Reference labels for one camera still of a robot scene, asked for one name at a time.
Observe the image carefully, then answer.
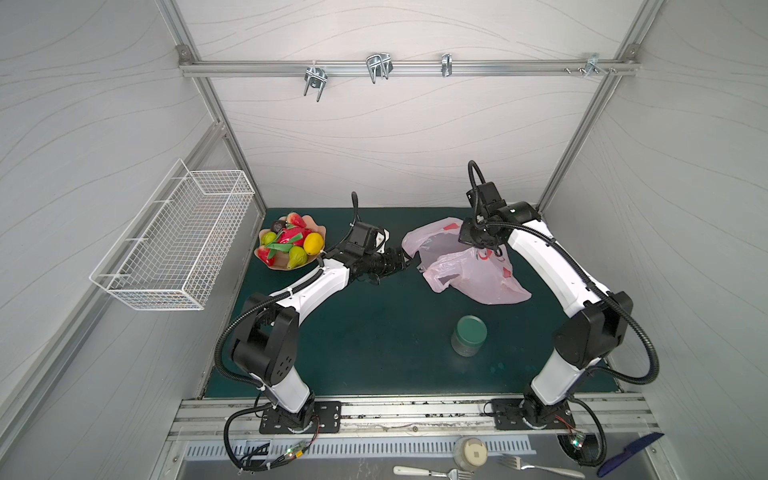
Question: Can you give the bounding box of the pink plastic bag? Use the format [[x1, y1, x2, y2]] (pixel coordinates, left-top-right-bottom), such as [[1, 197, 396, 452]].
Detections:
[[402, 217, 532, 305]]

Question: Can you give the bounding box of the yellow-green pear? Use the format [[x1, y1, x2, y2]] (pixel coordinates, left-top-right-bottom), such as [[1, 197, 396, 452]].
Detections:
[[286, 245, 309, 270]]

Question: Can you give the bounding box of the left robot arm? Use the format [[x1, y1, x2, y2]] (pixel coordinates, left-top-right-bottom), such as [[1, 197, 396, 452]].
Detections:
[[226, 248, 412, 414]]

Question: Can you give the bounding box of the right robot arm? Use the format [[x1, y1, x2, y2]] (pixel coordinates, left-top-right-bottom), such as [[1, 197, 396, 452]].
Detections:
[[460, 194, 627, 429]]

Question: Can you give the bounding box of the pink fruit bowl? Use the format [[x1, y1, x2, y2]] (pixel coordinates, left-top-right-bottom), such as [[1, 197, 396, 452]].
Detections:
[[254, 212, 326, 271]]

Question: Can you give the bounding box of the red dragon fruit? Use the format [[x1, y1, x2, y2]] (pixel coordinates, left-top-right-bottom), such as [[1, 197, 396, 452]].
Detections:
[[266, 227, 312, 253]]

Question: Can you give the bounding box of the clear jar green lid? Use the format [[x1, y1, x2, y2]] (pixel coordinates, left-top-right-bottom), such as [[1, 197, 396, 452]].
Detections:
[[451, 315, 488, 358]]

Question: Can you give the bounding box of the dark passion fruit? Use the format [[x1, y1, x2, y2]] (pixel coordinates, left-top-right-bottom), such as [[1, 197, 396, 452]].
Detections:
[[270, 220, 286, 233]]

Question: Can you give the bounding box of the green round fruit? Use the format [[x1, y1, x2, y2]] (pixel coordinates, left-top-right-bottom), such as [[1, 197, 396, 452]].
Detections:
[[260, 231, 278, 246]]

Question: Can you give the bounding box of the metal hook clamp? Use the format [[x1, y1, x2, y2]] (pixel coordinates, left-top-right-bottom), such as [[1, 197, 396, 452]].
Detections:
[[303, 65, 328, 102], [564, 53, 617, 78], [365, 52, 393, 84], [441, 53, 453, 78]]

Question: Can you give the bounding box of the silver fork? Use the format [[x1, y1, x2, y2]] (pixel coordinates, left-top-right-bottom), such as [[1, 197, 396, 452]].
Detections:
[[500, 454, 586, 480]]

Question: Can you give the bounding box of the white vent strip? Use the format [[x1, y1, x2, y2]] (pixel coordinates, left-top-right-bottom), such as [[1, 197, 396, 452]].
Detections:
[[185, 434, 536, 461]]

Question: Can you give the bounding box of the blue knife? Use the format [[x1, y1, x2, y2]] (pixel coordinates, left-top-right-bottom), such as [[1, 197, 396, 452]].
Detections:
[[597, 432, 664, 478]]

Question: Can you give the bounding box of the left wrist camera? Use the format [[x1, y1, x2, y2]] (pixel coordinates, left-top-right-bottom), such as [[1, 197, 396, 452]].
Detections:
[[344, 222, 389, 256]]

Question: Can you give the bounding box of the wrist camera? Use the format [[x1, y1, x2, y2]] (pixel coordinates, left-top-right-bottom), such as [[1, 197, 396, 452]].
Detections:
[[344, 222, 389, 256], [472, 182, 507, 221]]

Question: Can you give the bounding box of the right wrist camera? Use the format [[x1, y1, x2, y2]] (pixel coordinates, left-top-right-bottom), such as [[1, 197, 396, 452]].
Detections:
[[472, 182, 507, 221]]

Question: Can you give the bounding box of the right black cable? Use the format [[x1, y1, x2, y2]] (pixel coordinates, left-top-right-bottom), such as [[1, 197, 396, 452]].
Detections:
[[466, 159, 660, 468]]

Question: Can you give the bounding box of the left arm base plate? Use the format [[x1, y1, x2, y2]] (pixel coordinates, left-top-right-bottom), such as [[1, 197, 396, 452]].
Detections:
[[259, 399, 342, 434]]

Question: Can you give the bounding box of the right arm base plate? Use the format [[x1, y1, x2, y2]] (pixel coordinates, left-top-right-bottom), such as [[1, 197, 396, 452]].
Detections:
[[490, 397, 576, 431]]

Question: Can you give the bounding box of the white wire basket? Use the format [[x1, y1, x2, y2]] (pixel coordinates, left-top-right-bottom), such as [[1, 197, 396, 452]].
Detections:
[[89, 159, 254, 311]]

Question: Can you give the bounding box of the white handled fork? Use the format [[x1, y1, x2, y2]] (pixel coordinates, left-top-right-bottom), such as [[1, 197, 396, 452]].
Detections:
[[392, 465, 474, 480]]

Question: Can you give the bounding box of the metal crossbar rail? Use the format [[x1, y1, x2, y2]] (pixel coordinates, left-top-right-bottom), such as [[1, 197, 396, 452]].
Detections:
[[179, 56, 641, 78]]

